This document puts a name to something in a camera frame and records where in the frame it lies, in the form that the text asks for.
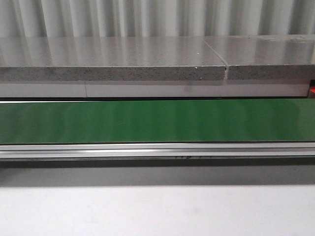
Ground white cabinet panel under counter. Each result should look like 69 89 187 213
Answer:
0 80 310 98

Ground red object at right edge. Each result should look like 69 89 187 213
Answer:
308 80 315 98

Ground grey stone counter slab right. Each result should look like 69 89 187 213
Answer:
204 35 315 82

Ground grey stone counter slab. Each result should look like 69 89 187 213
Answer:
0 37 225 82
204 35 315 82

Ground grey stone counter slab left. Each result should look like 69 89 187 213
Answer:
0 37 225 82

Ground green conveyor belt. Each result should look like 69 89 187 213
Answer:
0 98 315 144

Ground grey pleated curtain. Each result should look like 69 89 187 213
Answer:
0 0 315 37

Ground aluminium conveyor frame rail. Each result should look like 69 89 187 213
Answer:
0 142 315 168

